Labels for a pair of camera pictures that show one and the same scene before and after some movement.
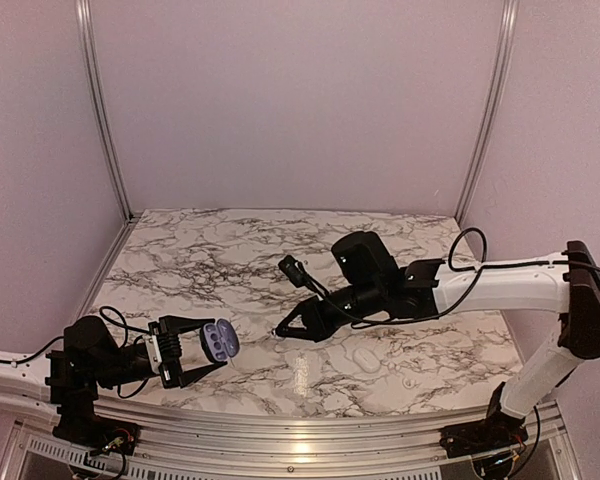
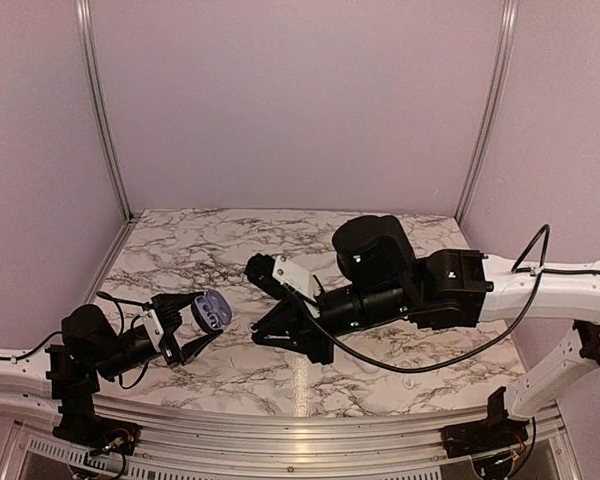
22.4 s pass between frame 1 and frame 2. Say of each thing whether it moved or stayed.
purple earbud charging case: moved
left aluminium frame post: stayed
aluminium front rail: stayed
